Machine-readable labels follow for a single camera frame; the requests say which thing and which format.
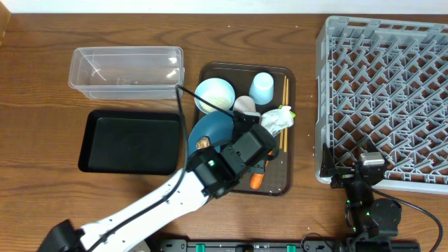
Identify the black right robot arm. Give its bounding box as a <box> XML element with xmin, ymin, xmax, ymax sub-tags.
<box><xmin>319</xmin><ymin>141</ymin><xmax>402</xmax><ymax>251</ymax></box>

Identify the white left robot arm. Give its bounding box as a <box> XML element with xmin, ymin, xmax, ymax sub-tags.
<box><xmin>38</xmin><ymin>125</ymin><xmax>278</xmax><ymax>252</ymax></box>

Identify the orange carrot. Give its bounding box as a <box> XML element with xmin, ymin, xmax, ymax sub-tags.
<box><xmin>250</xmin><ymin>160</ymin><xmax>269</xmax><ymax>190</ymax></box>

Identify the brown food scrap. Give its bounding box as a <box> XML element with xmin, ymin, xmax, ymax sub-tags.
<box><xmin>196</xmin><ymin>136</ymin><xmax>211</xmax><ymax>149</ymax></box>

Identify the dark blue plate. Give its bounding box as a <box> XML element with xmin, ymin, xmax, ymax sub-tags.
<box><xmin>188</xmin><ymin>111</ymin><xmax>234</xmax><ymax>155</ymax></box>

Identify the grey dishwasher rack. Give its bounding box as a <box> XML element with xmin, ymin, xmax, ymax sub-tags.
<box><xmin>314</xmin><ymin>16</ymin><xmax>447</xmax><ymax>195</ymax></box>

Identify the crumpled white paper wrapper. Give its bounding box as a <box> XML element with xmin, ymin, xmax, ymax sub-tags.
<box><xmin>260</xmin><ymin>105</ymin><xmax>295</xmax><ymax>137</ymax></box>

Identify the light blue cup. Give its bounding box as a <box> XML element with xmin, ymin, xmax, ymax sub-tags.
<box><xmin>249</xmin><ymin>72</ymin><xmax>274</xmax><ymax>105</ymax></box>

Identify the pink cup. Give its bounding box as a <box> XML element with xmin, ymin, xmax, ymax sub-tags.
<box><xmin>233</xmin><ymin>96</ymin><xmax>261</xmax><ymax>117</ymax></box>

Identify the black mounting rail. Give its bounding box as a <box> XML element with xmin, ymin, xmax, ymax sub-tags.
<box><xmin>155</xmin><ymin>239</ymin><xmax>421</xmax><ymax>252</ymax></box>

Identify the clear plastic bin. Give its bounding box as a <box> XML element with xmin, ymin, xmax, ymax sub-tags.
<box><xmin>68</xmin><ymin>46</ymin><xmax>185</xmax><ymax>100</ymax></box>

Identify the pile of rice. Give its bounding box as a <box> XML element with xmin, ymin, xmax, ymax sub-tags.
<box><xmin>204</xmin><ymin>93</ymin><xmax>232</xmax><ymax>109</ymax></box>

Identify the brown serving tray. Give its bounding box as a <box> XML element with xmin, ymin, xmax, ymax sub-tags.
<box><xmin>193</xmin><ymin>62</ymin><xmax>295</xmax><ymax>197</ymax></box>

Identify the black plastic tray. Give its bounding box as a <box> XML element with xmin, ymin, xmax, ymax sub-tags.
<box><xmin>78</xmin><ymin>110</ymin><xmax>181</xmax><ymax>176</ymax></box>

